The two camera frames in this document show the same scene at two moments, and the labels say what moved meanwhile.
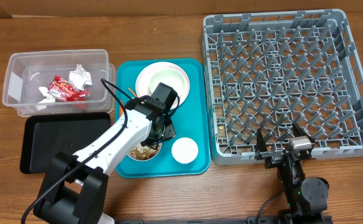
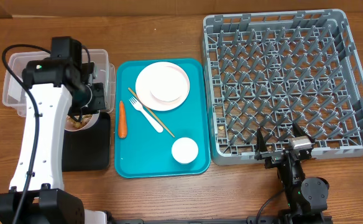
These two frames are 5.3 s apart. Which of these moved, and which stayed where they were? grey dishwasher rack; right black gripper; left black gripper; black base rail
Moved: left black gripper
Stayed: right black gripper; black base rail; grey dishwasher rack
